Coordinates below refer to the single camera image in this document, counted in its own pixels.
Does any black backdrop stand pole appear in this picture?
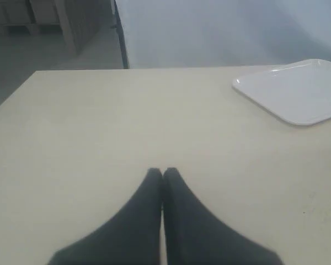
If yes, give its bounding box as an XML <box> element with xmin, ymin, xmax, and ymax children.
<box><xmin>111</xmin><ymin>0</ymin><xmax>130</xmax><ymax>69</ymax></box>

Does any white plastic tray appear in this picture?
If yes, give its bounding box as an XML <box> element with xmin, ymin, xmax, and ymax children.
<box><xmin>232</xmin><ymin>59</ymin><xmax>331</xmax><ymax>126</ymax></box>

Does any white backdrop cloth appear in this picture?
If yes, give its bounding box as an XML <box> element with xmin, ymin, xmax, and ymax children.
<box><xmin>115</xmin><ymin>1</ymin><xmax>331</xmax><ymax>68</ymax></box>

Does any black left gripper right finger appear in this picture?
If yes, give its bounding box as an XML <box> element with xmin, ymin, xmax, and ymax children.
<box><xmin>163</xmin><ymin>168</ymin><xmax>282</xmax><ymax>264</ymax></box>

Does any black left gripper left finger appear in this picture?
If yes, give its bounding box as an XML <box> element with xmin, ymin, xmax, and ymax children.
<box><xmin>49</xmin><ymin>168</ymin><xmax>163</xmax><ymax>264</ymax></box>

